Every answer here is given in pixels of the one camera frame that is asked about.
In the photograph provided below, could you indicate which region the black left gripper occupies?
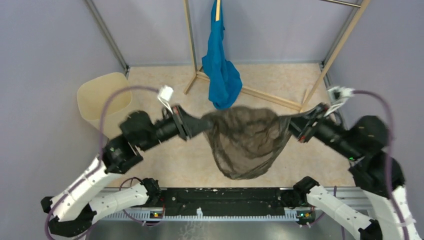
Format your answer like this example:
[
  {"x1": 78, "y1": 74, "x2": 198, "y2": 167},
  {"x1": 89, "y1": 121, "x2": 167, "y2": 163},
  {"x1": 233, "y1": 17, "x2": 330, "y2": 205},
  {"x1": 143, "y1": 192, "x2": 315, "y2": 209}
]
[{"x1": 138, "y1": 103, "x2": 214, "y2": 152}]

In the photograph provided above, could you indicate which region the dark translucent trash bag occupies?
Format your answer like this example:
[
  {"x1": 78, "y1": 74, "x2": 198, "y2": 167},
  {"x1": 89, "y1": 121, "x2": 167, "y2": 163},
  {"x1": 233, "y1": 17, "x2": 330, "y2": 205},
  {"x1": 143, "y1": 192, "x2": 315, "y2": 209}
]
[{"x1": 202, "y1": 105, "x2": 304, "y2": 180}]

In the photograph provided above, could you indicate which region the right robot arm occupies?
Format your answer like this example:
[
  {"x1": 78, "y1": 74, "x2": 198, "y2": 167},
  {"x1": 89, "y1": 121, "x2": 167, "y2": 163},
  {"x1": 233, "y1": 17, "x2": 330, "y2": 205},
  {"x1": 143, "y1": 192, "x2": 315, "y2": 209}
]
[{"x1": 288, "y1": 103, "x2": 420, "y2": 240}]

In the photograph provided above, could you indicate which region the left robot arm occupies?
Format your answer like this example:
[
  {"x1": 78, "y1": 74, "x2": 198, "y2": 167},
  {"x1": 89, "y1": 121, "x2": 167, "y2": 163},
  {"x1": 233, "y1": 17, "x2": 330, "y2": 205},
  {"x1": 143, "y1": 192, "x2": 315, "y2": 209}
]
[{"x1": 41, "y1": 105, "x2": 213, "y2": 240}]

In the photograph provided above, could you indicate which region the blue hanging cloth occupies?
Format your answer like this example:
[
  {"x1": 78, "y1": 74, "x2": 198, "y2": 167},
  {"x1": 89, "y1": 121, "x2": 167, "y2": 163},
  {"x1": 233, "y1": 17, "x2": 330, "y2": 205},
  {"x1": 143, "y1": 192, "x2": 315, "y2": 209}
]
[{"x1": 201, "y1": 0, "x2": 243, "y2": 110}]

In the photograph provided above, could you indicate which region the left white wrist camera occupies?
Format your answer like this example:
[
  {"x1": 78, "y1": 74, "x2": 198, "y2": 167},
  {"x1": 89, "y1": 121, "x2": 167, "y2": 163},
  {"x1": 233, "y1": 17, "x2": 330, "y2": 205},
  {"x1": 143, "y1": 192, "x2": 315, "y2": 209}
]
[{"x1": 157, "y1": 85, "x2": 174, "y2": 112}]

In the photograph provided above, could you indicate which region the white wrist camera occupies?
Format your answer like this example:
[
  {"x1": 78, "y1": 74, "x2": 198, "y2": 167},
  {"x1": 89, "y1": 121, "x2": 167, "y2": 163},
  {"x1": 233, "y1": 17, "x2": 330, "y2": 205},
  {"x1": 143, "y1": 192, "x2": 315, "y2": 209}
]
[
  {"x1": 157, "y1": 85, "x2": 174, "y2": 112},
  {"x1": 324, "y1": 86, "x2": 355, "y2": 117}
]

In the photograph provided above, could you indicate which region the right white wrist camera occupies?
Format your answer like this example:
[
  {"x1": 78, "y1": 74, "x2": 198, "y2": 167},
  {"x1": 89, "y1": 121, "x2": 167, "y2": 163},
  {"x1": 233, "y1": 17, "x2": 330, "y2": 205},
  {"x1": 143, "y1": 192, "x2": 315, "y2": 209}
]
[{"x1": 324, "y1": 86, "x2": 355, "y2": 117}]

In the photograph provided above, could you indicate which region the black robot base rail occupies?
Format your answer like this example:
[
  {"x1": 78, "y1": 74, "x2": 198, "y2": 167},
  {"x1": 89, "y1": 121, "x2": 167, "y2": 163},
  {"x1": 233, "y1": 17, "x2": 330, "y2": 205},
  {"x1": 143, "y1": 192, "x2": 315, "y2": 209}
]
[{"x1": 133, "y1": 187, "x2": 324, "y2": 226}]

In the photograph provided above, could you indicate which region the aluminium enclosure post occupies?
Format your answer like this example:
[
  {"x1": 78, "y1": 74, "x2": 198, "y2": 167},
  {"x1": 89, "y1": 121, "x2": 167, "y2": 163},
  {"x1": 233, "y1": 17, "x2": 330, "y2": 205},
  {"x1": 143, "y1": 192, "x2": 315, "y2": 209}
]
[{"x1": 83, "y1": 0, "x2": 130, "y2": 78}]

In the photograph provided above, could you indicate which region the wooden clothes rack frame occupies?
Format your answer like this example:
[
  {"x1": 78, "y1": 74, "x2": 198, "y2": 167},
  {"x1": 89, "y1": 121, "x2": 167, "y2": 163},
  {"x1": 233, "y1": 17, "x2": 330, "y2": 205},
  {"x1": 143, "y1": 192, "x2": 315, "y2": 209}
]
[{"x1": 183, "y1": 0, "x2": 371, "y2": 112}]

